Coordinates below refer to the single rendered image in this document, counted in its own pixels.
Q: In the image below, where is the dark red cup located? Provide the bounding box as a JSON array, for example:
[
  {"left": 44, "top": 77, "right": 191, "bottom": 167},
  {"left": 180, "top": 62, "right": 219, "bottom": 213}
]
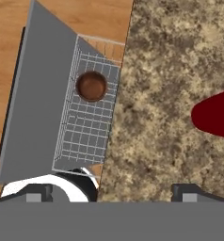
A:
[{"left": 190, "top": 88, "right": 224, "bottom": 140}]

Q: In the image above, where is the grey wire dishwasher rack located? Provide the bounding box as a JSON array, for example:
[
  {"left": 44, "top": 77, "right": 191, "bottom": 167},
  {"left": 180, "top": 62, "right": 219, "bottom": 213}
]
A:
[{"left": 51, "top": 33, "right": 126, "bottom": 174}]

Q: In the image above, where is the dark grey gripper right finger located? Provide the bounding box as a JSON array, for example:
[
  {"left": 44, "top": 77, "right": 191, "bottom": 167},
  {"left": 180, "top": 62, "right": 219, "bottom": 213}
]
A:
[{"left": 170, "top": 184, "right": 224, "bottom": 203}]

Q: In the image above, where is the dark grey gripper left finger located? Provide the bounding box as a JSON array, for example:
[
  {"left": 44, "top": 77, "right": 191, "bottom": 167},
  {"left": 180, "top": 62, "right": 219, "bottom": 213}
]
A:
[{"left": 0, "top": 184, "right": 54, "bottom": 203}]

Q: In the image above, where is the brown bowl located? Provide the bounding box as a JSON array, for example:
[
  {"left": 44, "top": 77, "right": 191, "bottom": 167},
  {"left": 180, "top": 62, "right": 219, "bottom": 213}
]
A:
[{"left": 74, "top": 71, "right": 108, "bottom": 103}]

